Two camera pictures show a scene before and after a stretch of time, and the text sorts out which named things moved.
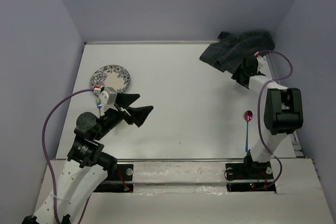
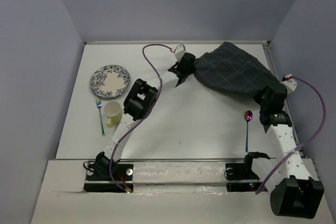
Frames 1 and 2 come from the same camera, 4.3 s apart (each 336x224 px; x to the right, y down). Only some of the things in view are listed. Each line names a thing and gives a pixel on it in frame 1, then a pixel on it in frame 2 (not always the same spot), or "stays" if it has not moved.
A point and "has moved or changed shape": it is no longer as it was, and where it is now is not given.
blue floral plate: (111, 76) stays
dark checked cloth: (230, 49) has moved or changed shape
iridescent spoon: (248, 116) stays
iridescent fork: (98, 104) stays
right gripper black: (237, 75) to (257, 97)
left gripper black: (138, 115) to (192, 68)
